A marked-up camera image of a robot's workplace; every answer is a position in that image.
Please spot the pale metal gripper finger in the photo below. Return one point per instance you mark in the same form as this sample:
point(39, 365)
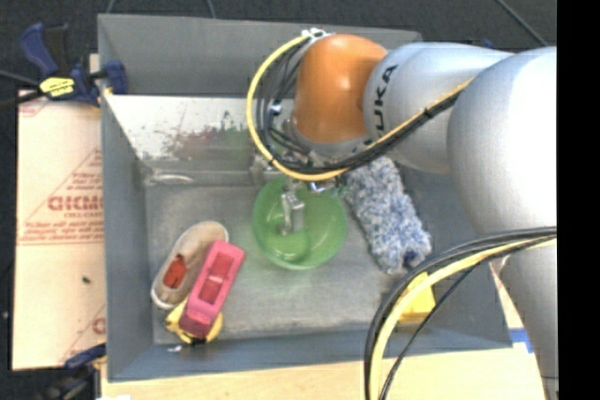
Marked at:
point(298, 215)
point(285, 220)

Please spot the green plastic bowl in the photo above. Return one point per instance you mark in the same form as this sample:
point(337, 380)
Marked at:
point(323, 225)

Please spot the grey metal bin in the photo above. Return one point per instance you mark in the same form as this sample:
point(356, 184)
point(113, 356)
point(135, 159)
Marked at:
point(300, 295)

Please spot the blue and white fluffy cloth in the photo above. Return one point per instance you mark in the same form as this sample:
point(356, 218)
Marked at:
point(386, 215)

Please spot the pink rectangular block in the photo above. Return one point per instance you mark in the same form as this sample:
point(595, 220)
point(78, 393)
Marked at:
point(213, 285)

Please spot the white toy shoe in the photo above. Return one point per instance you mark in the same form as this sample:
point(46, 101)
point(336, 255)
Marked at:
point(187, 248)

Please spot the yellow toy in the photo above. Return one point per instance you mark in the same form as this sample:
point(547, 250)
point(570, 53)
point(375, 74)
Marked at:
point(174, 318)

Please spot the yellow sponge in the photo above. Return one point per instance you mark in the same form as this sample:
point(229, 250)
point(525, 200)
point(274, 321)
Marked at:
point(422, 300)

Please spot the brown cardboard board red print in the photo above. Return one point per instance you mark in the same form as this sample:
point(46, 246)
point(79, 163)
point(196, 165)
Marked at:
point(56, 257)

